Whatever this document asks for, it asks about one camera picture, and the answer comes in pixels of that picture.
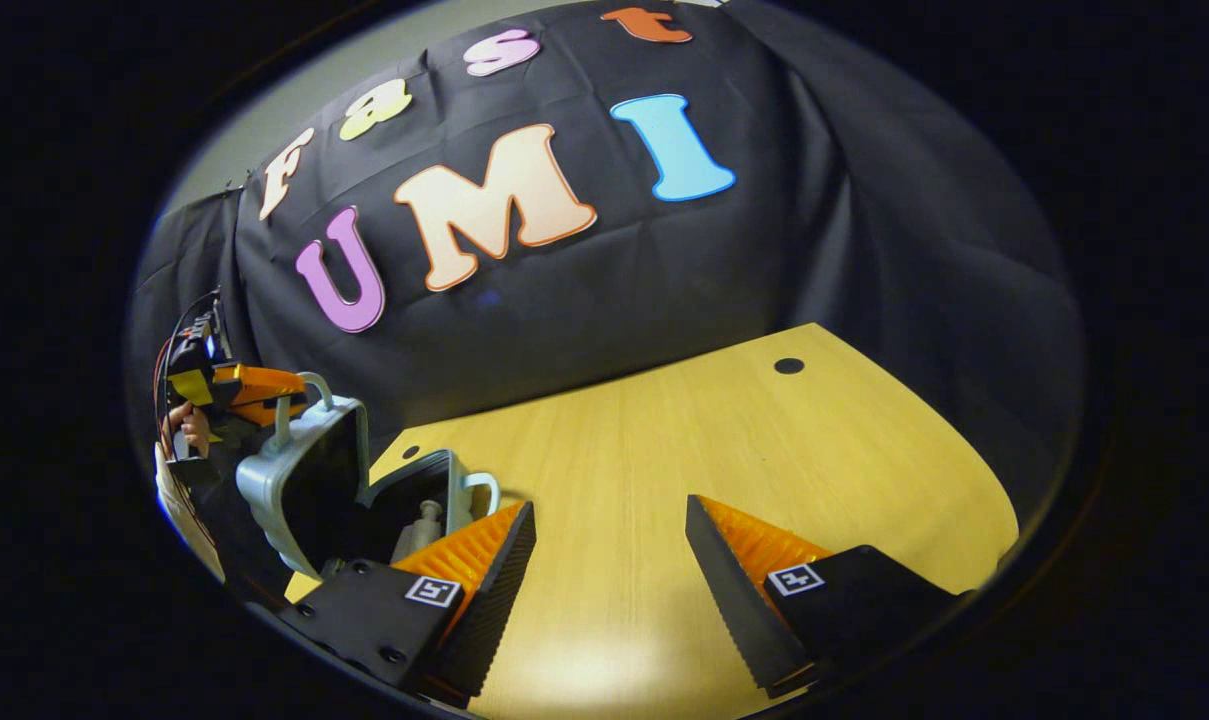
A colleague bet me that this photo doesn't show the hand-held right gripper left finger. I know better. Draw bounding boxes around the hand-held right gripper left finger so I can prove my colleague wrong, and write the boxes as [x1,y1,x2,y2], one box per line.
[277,500,539,701]

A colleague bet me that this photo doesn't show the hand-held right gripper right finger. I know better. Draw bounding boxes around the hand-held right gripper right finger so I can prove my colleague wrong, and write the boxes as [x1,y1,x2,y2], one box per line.
[684,493,957,700]

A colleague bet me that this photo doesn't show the light blue suitcase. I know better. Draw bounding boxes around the light blue suitcase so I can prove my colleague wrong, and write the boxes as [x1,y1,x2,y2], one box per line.
[236,372,502,583]

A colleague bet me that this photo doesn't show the white pump bottle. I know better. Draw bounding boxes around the white pump bottle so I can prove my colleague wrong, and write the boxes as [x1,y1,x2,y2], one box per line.
[392,498,445,563]

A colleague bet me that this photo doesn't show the black backdrop cloth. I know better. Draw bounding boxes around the black backdrop cloth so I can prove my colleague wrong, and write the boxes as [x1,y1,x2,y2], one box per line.
[124,0,1085,521]

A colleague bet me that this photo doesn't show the black cable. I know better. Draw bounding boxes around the black cable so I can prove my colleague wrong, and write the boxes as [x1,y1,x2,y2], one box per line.
[160,288,221,401]

